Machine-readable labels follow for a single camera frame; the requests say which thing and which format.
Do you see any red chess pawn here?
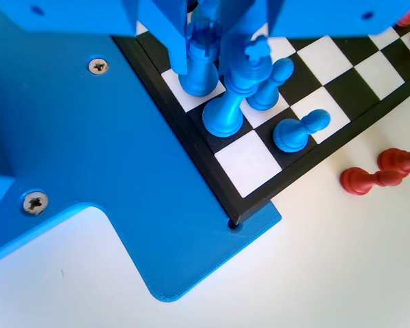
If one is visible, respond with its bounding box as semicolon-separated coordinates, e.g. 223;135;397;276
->
395;5;410;29
340;166;409;197

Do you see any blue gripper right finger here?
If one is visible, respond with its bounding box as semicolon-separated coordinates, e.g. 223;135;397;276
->
219;0;269;74

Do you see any red chess knight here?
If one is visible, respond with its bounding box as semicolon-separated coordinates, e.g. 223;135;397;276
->
377;147;410;176

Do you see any black white chessboard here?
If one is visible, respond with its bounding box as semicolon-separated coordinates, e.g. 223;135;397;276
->
111;22;410;225

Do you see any blue chess pawn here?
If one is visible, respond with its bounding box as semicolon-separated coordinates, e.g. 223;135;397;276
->
247;57;295;111
272;109;332;154

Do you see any blue chess rook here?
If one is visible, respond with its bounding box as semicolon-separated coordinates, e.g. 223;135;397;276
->
177;16;223;98

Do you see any silver plate screw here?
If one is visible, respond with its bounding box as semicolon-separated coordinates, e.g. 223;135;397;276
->
88;57;109;76
22;190;50;216

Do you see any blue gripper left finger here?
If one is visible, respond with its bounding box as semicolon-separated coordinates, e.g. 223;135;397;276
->
138;0;189;74

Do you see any blue chess king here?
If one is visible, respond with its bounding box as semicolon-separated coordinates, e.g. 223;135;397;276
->
201;36;275;139

